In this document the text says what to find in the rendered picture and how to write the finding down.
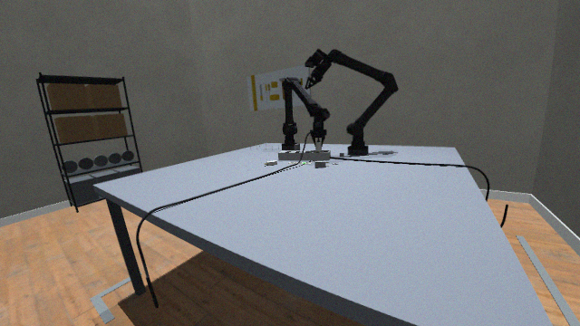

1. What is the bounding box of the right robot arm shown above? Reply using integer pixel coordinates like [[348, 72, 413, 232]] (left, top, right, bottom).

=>
[[282, 77, 330, 146]]

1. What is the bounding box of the white power strip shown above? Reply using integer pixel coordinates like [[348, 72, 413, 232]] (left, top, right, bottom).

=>
[[278, 150, 331, 160]]

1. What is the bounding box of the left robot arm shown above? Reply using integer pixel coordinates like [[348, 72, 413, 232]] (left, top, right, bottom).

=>
[[304, 49, 398, 150]]

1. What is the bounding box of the grey plug with two brass pins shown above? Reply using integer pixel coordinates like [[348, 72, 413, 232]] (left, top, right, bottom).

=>
[[314, 161, 329, 168]]

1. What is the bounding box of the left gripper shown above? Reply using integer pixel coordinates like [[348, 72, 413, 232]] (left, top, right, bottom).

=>
[[305, 68, 326, 89]]

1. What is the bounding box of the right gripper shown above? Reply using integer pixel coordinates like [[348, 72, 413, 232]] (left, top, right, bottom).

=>
[[310, 129, 326, 146]]

